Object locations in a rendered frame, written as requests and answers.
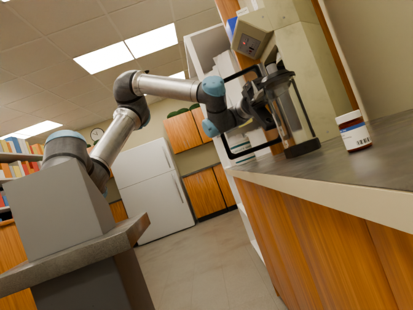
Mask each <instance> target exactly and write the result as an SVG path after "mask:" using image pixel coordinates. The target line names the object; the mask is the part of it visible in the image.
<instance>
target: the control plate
mask: <svg viewBox="0 0 413 310"><path fill-rule="evenodd" d="M244 39H246V40H244ZM253 41H254V43H253ZM243 42H244V43H245V44H244V43H243ZM260 43H261V41H258V40H257V39H255V38H252V37H250V36H248V35H246V34H243V33H242V36H241V38H240V42H239V45H238V49H237V50H239V51H241V52H243V53H246V54H248V55H250V56H252V57H254V56H255V53H256V51H257V49H258V47H259V45H260ZM252 44H254V45H252ZM251 46H253V47H251ZM249 47H251V48H253V49H254V50H251V49H249ZM249 50H251V51H252V52H249ZM249 53H250V54H249Z"/></svg>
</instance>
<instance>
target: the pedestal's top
mask: <svg viewBox="0 0 413 310"><path fill-rule="evenodd" d="M150 224H151V222H150V220H149V217H148V214H147V212H144V213H141V214H139V215H136V216H134V217H131V218H128V219H126V220H123V221H120V222H118V223H116V226H115V227H113V228H112V229H111V230H109V231H108V232H107V233H105V234H104V235H102V236H99V237H96V238H94V239H91V240H88V241H86V242H83V243H81V244H78V245H75V246H73V247H70V248H67V249H64V250H62V251H59V252H57V253H54V254H51V255H49V256H45V257H43V258H40V259H38V260H35V261H32V262H30V263H29V261H28V260H26V261H24V262H22V263H20V264H18V265H16V266H15V267H13V268H11V269H9V270H8V271H6V272H4V273H2V274H0V299H1V298H4V297H6V296H9V295H11V294H14V293H17V292H19V291H22V290H24V289H27V288H30V287H32V286H35V285H37V284H40V283H43V282H45V281H48V280H50V279H54V278H56V277H58V276H62V275H64V274H67V273H69V272H71V271H75V270H77V269H80V268H83V267H85V266H88V265H90V264H93V263H96V262H98V261H101V260H103V259H106V258H109V257H111V256H114V255H117V254H119V253H122V252H124V251H127V250H130V249H132V247H133V246H134V245H135V244H136V242H137V241H138V239H139V238H140V237H141V236H142V234H143V233H144V232H145V230H146V229H147V228H148V226H149V225H150Z"/></svg>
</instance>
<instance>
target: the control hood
mask: <svg viewBox="0 0 413 310"><path fill-rule="evenodd" d="M272 32H273V28H272V25H271V22H270V20H269V17H268V15H267V12H266V9H265V8H264V7H263V8H261V9H258V10H255V11H253V12H250V13H247V14H245V15H241V16H239V17H238V18H237V22H236V26H235V30H234V35H233V38H232V43H231V47H230V48H231V49H232V50H234V51H236V52H238V53H240V54H243V55H245V56H247V57H250V58H252V59H253V60H256V59H258V58H259V57H260V56H261V54H262V51H263V50H264V47H265V46H266V44H267V41H268V40H269V38H270V36H271V34H272ZM242 33H243V34H246V35H248V36H250V37H252V38H255V39H257V40H258V41H261V43H260V45H259V47H258V49H257V51H256V53H255V56H254V57H252V56H250V55H248V54H246V53H243V52H241V51H239V50H237V49H238V45H239V42H240V38H241V36H242Z"/></svg>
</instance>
